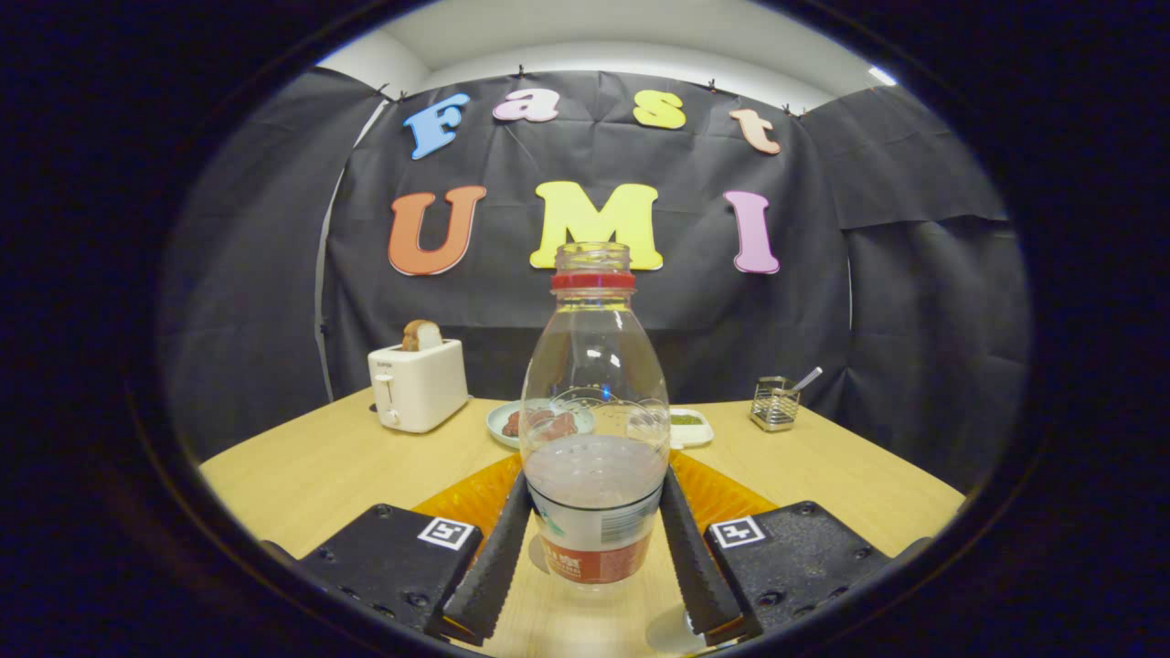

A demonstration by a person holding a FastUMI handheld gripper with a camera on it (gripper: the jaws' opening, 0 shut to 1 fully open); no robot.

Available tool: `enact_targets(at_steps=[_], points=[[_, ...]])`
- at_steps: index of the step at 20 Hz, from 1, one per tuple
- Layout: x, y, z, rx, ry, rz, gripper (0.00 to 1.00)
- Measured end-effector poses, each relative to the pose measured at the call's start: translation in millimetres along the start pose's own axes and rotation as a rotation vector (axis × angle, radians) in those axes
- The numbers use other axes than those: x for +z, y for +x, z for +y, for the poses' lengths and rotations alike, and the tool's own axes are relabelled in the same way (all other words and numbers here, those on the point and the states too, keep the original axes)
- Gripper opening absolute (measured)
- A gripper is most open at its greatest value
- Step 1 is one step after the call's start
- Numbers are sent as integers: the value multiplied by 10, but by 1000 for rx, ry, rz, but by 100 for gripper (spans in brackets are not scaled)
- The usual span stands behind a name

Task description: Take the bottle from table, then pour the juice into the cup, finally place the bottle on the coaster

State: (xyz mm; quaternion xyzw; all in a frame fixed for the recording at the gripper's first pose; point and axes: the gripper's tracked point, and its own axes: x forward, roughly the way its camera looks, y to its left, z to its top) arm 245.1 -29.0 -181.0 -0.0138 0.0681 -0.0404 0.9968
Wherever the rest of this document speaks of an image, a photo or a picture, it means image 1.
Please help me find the white divided dish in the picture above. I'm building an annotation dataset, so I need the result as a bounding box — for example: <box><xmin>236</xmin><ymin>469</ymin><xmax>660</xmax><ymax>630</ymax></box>
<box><xmin>667</xmin><ymin>408</ymin><xmax>715</xmax><ymax>450</ymax></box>

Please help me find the pale green plate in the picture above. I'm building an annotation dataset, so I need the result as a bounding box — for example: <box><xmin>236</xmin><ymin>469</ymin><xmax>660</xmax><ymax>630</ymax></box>
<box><xmin>486</xmin><ymin>398</ymin><xmax>597</xmax><ymax>451</ymax></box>

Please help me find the black backdrop cloth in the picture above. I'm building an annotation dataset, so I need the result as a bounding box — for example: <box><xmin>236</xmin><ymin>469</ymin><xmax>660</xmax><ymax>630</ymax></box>
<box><xmin>157</xmin><ymin>66</ymin><xmax>1034</xmax><ymax>494</ymax></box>

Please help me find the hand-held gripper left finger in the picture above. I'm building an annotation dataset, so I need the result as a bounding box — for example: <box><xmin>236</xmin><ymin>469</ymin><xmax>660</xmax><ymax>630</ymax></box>
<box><xmin>294</xmin><ymin>454</ymin><xmax>536</xmax><ymax>648</ymax></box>

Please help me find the white toaster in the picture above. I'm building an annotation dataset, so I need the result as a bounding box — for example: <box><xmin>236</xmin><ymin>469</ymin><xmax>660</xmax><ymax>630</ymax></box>
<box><xmin>367</xmin><ymin>339</ymin><xmax>470</xmax><ymax>434</ymax></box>

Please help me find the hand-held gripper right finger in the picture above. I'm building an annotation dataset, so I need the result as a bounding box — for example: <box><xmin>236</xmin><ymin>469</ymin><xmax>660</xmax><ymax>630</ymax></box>
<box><xmin>660</xmin><ymin>452</ymin><xmax>894</xmax><ymax>642</ymax></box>

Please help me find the wooden table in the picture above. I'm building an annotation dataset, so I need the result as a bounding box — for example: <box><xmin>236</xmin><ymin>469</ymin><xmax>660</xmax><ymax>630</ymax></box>
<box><xmin>199</xmin><ymin>388</ymin><xmax>967</xmax><ymax>657</ymax></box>

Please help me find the clear plastic bottle red label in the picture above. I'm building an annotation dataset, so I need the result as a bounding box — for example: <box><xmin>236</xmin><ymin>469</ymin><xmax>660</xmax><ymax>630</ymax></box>
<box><xmin>518</xmin><ymin>242</ymin><xmax>673</xmax><ymax>590</ymax></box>

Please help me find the metal wire basket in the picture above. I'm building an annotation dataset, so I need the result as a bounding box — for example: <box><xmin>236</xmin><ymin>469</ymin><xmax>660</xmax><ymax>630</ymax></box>
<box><xmin>750</xmin><ymin>376</ymin><xmax>801</xmax><ymax>433</ymax></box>

